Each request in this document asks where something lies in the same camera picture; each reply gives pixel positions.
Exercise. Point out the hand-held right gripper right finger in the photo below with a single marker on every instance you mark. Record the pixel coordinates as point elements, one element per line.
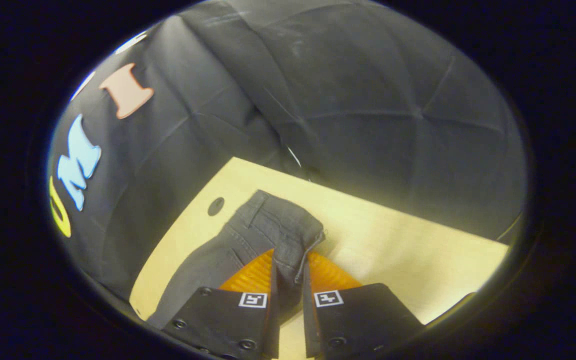
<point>309,325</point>

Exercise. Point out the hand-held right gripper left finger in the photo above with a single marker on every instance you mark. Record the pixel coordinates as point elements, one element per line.
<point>273,325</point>

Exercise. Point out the dark grey jeans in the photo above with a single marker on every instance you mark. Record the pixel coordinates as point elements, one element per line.
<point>263,225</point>

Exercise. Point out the black backdrop cloth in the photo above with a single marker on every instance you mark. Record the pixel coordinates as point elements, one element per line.
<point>343,90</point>

